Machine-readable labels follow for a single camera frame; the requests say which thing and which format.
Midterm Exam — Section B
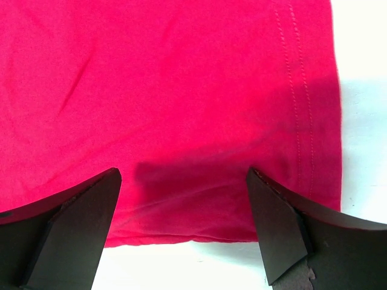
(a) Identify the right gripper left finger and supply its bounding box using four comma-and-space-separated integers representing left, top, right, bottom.
1, 168, 122, 290

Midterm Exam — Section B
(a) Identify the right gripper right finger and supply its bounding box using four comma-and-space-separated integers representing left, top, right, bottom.
246, 169, 386, 289

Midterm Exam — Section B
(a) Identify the red t-shirt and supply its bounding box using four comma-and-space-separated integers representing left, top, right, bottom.
1, 1, 342, 247

